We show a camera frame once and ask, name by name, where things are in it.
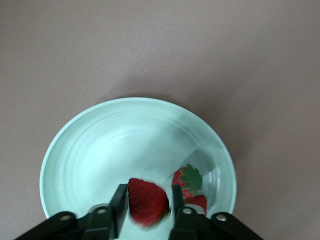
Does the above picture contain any red strawberry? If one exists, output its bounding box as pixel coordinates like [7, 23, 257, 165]
[183, 194, 208, 216]
[127, 177, 171, 228]
[171, 163, 203, 198]

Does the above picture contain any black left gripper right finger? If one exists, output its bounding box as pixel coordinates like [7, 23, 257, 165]
[168, 184, 266, 240]

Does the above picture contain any pale green round plate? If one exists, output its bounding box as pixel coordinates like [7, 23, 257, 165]
[39, 96, 237, 240]

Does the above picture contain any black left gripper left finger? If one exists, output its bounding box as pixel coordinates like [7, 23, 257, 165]
[14, 184, 129, 240]

